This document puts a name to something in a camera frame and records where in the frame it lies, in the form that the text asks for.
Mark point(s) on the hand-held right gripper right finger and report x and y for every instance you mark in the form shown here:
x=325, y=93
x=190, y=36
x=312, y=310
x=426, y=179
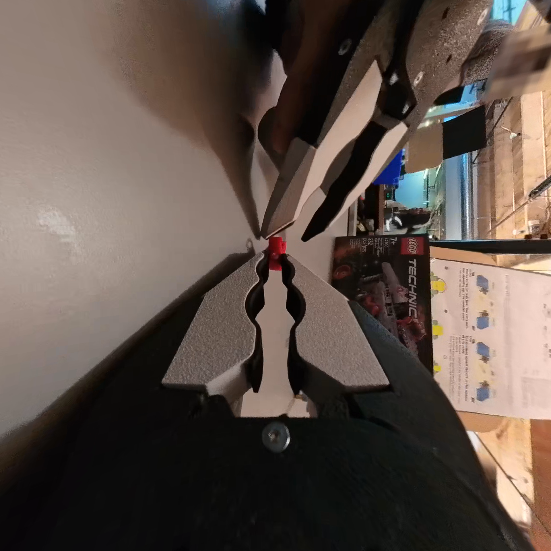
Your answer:
x=340, y=340

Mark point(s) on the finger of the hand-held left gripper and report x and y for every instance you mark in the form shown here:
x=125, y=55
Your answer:
x=383, y=150
x=340, y=129

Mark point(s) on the instruction poster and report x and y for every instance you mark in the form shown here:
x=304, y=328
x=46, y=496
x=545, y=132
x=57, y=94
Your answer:
x=495, y=335

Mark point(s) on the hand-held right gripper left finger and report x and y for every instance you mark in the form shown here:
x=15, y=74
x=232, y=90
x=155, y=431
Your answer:
x=211, y=340

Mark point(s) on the person's left hand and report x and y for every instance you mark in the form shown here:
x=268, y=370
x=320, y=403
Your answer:
x=280, y=129

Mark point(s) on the blue plastic bin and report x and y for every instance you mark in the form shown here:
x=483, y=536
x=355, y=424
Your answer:
x=391, y=170

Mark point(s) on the black stand pole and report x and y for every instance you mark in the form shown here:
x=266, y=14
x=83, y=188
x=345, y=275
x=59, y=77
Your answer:
x=495, y=246

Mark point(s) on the red angled lego beam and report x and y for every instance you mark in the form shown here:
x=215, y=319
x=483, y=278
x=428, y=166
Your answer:
x=276, y=254

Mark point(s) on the silver air duct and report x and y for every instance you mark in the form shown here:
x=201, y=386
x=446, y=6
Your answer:
x=467, y=193

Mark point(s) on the cardboard easel board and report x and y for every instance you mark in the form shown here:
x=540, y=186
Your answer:
x=478, y=424
x=430, y=148

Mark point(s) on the black lego set box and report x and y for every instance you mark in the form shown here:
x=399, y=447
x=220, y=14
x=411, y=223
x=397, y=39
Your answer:
x=383, y=292

